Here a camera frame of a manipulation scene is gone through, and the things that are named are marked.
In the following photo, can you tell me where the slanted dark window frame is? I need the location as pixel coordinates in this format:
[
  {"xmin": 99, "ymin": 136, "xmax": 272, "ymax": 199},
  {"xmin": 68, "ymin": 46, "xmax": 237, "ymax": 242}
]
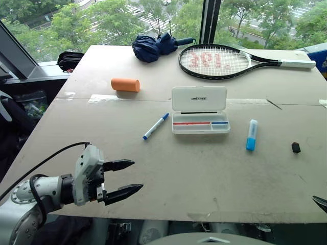
[{"xmin": 0, "ymin": 19, "xmax": 39, "ymax": 80}]

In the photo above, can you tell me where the white plastic pencil case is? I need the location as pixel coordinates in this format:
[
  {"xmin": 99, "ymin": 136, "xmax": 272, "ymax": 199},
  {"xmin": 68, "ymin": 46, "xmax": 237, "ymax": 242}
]
[{"xmin": 171, "ymin": 85, "xmax": 231, "ymax": 135}]

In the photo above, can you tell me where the black bag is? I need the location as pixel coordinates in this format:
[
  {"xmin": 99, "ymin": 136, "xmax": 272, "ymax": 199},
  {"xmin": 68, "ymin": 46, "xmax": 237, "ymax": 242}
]
[{"xmin": 57, "ymin": 51, "xmax": 85, "ymax": 73}]

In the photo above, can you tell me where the navy folded umbrella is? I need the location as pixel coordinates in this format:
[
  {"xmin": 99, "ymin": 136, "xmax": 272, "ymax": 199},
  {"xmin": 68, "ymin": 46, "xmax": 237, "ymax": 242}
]
[{"xmin": 131, "ymin": 32, "xmax": 197, "ymax": 63}]

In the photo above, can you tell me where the blue box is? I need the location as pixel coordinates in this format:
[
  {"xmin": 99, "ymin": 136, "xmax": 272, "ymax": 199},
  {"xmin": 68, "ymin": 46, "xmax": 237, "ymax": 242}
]
[{"xmin": 298, "ymin": 42, "xmax": 327, "ymax": 75}]

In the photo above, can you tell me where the long black wrist cable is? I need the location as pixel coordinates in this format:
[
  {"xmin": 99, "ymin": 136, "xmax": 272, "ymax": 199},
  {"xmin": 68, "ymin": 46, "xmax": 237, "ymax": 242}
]
[{"xmin": 0, "ymin": 141, "xmax": 91, "ymax": 203}]

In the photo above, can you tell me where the grey robot torso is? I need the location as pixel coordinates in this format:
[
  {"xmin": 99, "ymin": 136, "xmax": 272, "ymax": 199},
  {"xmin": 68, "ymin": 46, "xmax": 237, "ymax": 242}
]
[{"xmin": 145, "ymin": 231, "xmax": 278, "ymax": 245}]

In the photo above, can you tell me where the blue and white glue stick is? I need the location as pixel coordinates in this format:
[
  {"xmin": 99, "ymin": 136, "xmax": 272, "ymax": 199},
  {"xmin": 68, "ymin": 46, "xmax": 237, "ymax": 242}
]
[{"xmin": 245, "ymin": 119, "xmax": 259, "ymax": 152}]

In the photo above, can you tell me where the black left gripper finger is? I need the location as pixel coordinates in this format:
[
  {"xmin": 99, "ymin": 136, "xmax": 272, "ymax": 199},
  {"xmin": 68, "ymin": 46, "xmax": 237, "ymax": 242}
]
[
  {"xmin": 102, "ymin": 159, "xmax": 135, "ymax": 174},
  {"xmin": 103, "ymin": 183, "xmax": 145, "ymax": 206}
]

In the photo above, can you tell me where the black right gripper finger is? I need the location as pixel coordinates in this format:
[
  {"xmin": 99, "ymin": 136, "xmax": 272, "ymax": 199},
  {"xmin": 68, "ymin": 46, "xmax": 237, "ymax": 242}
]
[{"xmin": 312, "ymin": 195, "xmax": 327, "ymax": 214}]

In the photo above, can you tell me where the black and white tennis racket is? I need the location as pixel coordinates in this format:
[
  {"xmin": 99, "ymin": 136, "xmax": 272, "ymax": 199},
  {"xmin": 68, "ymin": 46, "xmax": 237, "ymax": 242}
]
[{"xmin": 178, "ymin": 43, "xmax": 317, "ymax": 82}]

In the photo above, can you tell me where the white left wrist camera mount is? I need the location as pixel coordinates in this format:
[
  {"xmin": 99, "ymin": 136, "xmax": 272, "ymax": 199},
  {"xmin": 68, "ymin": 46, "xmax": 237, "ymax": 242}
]
[{"xmin": 72, "ymin": 144, "xmax": 106, "ymax": 207}]

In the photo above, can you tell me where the dark rounded shape under table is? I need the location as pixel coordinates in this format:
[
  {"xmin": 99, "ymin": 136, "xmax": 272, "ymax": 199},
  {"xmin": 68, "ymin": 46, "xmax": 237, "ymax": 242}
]
[{"xmin": 106, "ymin": 221, "xmax": 132, "ymax": 245}]

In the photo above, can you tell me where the blue and white marker pen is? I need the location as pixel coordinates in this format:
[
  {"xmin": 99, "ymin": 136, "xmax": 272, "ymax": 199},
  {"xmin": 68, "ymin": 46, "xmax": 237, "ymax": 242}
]
[{"xmin": 142, "ymin": 112, "xmax": 170, "ymax": 140}]

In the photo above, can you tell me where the short black arm cable loop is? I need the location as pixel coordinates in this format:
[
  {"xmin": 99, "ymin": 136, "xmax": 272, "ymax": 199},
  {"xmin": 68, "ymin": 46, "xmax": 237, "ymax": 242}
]
[{"xmin": 29, "ymin": 174, "xmax": 50, "ymax": 226}]

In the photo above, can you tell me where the orange foam cylinder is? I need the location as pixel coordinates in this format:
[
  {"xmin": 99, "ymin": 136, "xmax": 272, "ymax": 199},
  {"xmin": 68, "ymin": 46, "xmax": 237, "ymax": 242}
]
[{"xmin": 110, "ymin": 78, "xmax": 141, "ymax": 93}]

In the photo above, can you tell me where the clear bag of green items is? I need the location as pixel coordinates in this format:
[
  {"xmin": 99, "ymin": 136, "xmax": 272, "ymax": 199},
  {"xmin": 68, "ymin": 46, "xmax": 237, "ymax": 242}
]
[{"xmin": 15, "ymin": 89, "xmax": 50, "ymax": 120}]

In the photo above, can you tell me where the dark window frame post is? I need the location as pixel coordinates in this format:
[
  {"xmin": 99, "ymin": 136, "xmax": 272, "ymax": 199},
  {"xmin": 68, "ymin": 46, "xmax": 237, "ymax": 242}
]
[{"xmin": 199, "ymin": 0, "xmax": 222, "ymax": 45}]

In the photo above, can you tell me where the clear tape strip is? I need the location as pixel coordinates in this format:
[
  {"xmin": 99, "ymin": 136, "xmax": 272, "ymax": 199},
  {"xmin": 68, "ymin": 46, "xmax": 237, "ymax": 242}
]
[{"xmin": 87, "ymin": 94, "xmax": 119, "ymax": 104}]

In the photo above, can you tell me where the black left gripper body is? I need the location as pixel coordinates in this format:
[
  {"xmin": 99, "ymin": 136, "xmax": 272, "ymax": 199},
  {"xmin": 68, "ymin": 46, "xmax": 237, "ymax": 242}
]
[{"xmin": 87, "ymin": 163, "xmax": 108, "ymax": 205}]

